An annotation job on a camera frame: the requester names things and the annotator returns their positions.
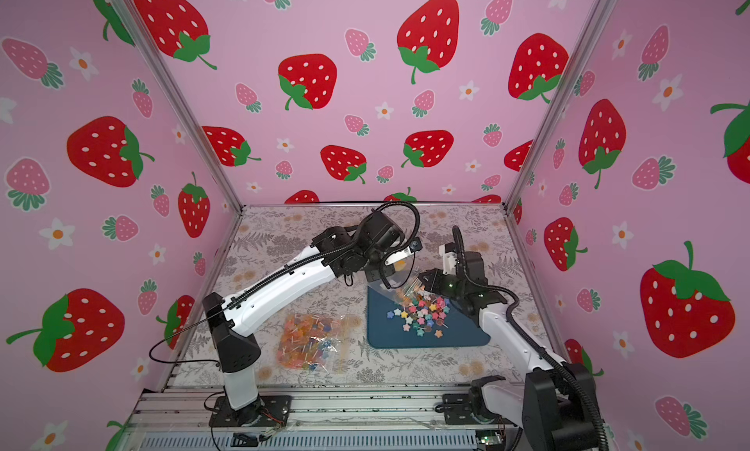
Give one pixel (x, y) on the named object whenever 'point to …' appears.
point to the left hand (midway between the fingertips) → (389, 255)
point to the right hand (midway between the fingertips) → (416, 277)
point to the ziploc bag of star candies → (411, 292)
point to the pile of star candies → (425, 313)
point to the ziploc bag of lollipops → (316, 342)
